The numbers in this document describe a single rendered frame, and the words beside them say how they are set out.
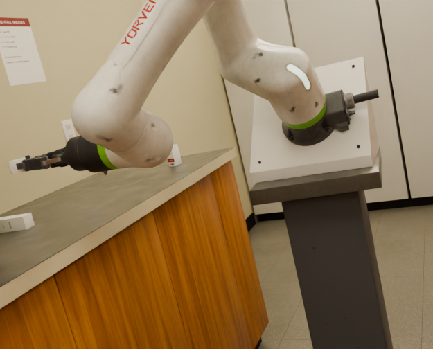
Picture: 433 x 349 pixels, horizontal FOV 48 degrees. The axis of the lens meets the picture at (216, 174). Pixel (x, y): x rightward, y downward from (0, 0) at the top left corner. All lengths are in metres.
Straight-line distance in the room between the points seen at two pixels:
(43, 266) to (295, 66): 0.71
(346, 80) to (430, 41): 2.30
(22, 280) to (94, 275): 0.26
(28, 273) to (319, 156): 0.74
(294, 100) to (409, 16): 2.56
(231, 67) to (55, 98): 1.24
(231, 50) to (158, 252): 0.67
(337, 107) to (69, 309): 0.82
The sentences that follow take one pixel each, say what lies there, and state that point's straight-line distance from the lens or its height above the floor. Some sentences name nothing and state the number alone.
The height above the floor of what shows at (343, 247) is 0.74.
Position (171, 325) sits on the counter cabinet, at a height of 0.53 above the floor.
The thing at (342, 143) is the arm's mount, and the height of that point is 1.00.
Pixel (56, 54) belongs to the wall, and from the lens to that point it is 2.42.
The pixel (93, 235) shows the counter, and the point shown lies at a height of 0.93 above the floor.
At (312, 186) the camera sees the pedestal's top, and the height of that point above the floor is 0.93.
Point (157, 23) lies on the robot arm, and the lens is 0.86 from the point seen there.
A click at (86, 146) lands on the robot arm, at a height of 1.16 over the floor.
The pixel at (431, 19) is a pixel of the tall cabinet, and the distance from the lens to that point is 3.66.
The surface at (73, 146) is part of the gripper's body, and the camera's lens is 1.05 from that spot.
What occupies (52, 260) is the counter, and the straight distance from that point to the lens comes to 1.16.
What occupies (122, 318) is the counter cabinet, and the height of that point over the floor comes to 0.67.
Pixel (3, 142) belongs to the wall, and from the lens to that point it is 2.08.
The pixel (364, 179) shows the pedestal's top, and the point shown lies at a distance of 1.20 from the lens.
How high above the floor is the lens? 1.23
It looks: 10 degrees down
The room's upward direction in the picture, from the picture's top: 14 degrees counter-clockwise
